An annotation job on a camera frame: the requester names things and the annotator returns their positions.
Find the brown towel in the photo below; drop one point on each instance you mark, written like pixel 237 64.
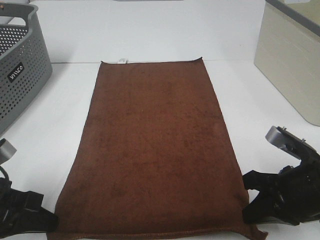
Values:
pixel 155 160

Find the beige storage box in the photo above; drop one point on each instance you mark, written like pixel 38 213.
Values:
pixel 288 53

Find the grey perforated plastic basket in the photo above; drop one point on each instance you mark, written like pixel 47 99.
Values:
pixel 25 66

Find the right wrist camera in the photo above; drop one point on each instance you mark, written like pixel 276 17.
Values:
pixel 278 139

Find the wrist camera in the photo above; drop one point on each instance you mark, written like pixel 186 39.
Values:
pixel 7 150
pixel 278 139

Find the white towel label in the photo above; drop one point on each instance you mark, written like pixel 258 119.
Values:
pixel 123 61

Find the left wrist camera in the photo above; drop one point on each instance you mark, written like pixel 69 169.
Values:
pixel 7 150

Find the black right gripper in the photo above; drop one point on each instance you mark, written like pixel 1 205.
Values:
pixel 289 197

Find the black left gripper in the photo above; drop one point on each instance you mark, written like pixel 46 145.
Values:
pixel 22 212

